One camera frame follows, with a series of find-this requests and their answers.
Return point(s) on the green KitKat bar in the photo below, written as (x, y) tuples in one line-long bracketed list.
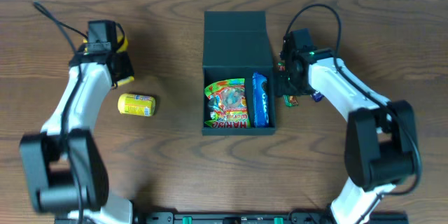
[(290, 101)]

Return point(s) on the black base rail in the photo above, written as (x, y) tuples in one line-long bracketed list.
[(299, 217)]

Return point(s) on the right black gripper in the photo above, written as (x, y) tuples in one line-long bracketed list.
[(283, 86)]

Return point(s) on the dark green gift box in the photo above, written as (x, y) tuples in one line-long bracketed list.
[(236, 45)]

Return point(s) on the Haribo worms gummy bag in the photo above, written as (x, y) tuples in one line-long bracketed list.
[(227, 104)]

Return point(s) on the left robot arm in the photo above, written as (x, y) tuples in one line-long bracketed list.
[(63, 168)]

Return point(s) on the yellow snack bag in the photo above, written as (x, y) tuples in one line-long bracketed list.
[(117, 61)]

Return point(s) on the blue Oreo cookie pack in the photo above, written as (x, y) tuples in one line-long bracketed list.
[(260, 100)]

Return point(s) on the purple Dairy Milk bar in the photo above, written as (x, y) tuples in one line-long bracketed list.
[(317, 96)]

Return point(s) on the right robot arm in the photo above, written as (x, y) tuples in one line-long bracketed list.
[(381, 149)]

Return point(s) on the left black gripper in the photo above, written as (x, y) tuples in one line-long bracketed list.
[(122, 68)]

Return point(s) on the yellow candy canister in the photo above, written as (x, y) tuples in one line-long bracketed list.
[(136, 105)]

